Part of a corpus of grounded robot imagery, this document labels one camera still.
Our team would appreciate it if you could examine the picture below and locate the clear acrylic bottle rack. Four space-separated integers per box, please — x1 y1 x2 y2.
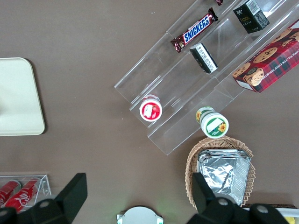
0 174 52 214

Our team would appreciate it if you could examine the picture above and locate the red lid yogurt cup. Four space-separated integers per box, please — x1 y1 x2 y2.
139 94 163 122

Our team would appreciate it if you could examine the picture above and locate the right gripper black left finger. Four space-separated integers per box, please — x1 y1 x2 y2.
0 172 88 224

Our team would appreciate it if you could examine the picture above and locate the small black carton box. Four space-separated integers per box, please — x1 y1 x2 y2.
189 42 219 75
233 0 271 35

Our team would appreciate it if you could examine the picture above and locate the green lid yogurt cup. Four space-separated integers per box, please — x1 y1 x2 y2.
195 106 230 139

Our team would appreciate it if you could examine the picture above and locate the beige rectangular plastic tray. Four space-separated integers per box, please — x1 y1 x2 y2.
0 57 46 137

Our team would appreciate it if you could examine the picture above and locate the light oval wicker basket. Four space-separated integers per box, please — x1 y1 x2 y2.
185 136 256 208

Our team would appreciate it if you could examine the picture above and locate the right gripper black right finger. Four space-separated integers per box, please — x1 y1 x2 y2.
186 172 288 224

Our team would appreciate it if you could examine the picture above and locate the red chocolate chip cookie box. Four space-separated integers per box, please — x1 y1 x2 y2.
232 18 299 93

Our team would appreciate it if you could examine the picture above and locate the clear acrylic stepped shelf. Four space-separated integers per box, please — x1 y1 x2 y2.
114 0 299 156

